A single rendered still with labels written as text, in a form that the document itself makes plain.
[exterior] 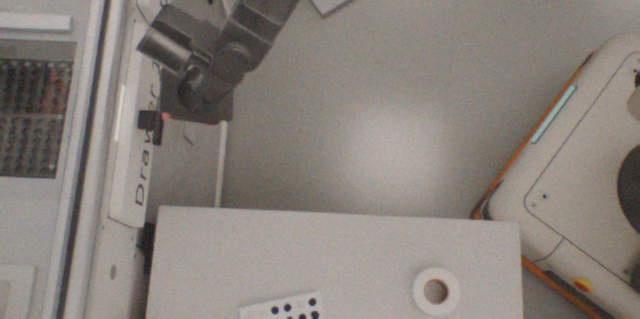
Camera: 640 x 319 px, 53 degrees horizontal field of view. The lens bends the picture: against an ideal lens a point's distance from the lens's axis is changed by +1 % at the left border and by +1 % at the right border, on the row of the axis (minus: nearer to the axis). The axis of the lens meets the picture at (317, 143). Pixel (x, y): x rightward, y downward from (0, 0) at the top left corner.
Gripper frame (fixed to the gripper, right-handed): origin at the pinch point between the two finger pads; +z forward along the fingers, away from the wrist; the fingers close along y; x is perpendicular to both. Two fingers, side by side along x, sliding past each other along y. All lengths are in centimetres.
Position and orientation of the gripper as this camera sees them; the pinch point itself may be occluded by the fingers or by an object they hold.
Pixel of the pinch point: (180, 112)
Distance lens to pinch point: 97.2
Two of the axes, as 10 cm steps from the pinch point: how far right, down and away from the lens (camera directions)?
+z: -4.5, 2.4, 8.6
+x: 0.0, 9.6, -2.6
